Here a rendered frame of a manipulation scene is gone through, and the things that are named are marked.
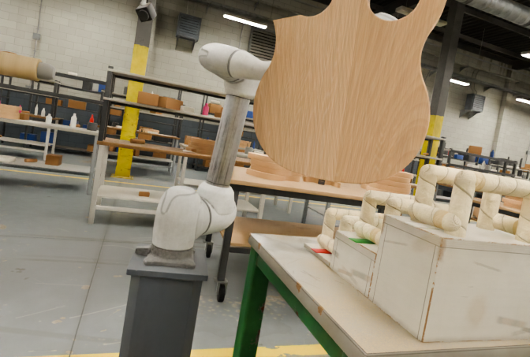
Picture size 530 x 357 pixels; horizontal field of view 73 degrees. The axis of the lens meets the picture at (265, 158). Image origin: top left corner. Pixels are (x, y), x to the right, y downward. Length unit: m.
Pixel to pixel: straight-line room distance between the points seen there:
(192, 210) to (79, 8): 10.99
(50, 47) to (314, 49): 11.39
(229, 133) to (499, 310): 1.05
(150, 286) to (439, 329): 0.96
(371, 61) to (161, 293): 1.03
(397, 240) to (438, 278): 0.10
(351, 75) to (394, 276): 0.38
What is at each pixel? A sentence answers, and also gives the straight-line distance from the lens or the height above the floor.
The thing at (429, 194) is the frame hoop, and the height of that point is 1.16.
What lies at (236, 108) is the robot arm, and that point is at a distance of 1.45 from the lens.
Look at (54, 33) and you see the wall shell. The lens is 12.03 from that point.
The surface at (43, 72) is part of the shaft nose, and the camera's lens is 0.61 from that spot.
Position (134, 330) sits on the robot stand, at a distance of 1.44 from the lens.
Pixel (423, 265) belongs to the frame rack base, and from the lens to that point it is 0.66.
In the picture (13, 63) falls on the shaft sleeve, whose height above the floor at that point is 1.25.
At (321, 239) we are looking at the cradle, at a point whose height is 0.97.
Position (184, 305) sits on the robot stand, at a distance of 1.40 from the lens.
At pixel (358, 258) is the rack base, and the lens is 0.81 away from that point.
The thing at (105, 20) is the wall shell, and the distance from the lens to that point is 11.97.
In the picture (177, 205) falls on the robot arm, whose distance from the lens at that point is 1.33.
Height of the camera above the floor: 1.21
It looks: 3 degrees down
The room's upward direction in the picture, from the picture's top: 10 degrees clockwise
